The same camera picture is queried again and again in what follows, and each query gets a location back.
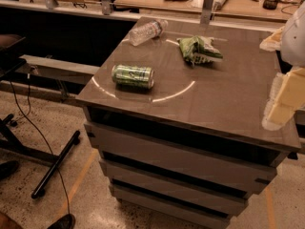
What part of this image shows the black shoe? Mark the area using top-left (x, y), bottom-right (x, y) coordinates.
top-left (47, 214), bottom-right (75, 229)

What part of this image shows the grey metal rail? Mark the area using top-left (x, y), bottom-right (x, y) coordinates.
top-left (18, 54), bottom-right (98, 85)

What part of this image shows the green chip bag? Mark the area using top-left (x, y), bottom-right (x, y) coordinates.
top-left (177, 35), bottom-right (223, 66)

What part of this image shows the black round cup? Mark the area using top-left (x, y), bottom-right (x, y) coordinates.
top-left (263, 0), bottom-right (280, 10)

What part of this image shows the black floor cable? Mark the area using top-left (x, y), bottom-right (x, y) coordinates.
top-left (9, 73), bottom-right (71, 216)

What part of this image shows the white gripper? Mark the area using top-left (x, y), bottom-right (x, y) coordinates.
top-left (259, 2), bottom-right (305, 131)

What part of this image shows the dark chair seat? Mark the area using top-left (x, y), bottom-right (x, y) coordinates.
top-left (0, 34), bottom-right (26, 80)

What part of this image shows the grey drawer cabinet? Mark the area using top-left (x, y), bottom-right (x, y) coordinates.
top-left (78, 21), bottom-right (300, 229)

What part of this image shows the green soda can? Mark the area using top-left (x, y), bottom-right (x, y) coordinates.
top-left (112, 65), bottom-right (154, 89)

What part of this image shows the clear plastic water bottle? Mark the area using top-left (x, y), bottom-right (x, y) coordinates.
top-left (129, 19), bottom-right (168, 46)

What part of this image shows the black stand leg frame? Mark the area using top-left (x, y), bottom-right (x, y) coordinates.
top-left (0, 114), bottom-right (80, 199)

